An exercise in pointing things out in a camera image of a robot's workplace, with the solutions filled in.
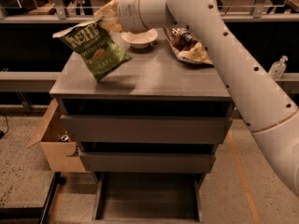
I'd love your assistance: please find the white bowl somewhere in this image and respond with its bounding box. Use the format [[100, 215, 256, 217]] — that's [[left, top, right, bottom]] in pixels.
[[121, 29, 158, 49]]

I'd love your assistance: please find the grey drawer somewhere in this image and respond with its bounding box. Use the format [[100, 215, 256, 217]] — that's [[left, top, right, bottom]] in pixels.
[[79, 152, 216, 174], [93, 173, 203, 224], [61, 115, 232, 144]]

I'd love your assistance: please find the brown and yellow chip bag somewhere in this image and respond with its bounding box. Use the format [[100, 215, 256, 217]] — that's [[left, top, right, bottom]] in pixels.
[[164, 27, 212, 64]]

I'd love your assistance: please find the grey metal railing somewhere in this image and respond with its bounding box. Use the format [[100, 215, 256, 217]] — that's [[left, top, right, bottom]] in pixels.
[[0, 12, 299, 95]]

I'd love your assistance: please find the green jalapeno chip bag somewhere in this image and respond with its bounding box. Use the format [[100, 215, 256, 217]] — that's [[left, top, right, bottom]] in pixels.
[[52, 21, 131, 81]]

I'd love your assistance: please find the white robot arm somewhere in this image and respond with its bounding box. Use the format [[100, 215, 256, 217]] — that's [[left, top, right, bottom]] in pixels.
[[95, 0, 299, 194]]

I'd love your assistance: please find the cardboard box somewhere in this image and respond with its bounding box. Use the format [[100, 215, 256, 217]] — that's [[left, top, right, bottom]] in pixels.
[[26, 99, 86, 173]]

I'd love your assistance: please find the grey bottom drawer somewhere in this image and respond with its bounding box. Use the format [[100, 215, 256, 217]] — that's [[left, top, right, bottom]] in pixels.
[[93, 173, 203, 224]]

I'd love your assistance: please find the clear sanitizer bottle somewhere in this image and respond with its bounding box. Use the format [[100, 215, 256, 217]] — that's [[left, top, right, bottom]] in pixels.
[[268, 55, 289, 79]]

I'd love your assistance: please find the soda can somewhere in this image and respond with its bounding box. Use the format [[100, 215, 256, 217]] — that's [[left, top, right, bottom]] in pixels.
[[60, 134, 70, 142]]

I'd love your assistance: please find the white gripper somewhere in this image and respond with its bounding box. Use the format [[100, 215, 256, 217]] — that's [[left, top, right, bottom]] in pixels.
[[94, 0, 147, 33]]

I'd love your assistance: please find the grey top drawer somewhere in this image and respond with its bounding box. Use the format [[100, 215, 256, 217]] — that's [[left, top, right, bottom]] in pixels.
[[61, 115, 232, 144]]

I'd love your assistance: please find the grey middle drawer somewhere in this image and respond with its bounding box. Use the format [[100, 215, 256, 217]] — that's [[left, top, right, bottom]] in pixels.
[[79, 152, 216, 174]]

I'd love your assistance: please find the grey drawer cabinet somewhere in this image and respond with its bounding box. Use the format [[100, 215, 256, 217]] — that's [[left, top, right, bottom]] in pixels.
[[50, 35, 234, 174]]

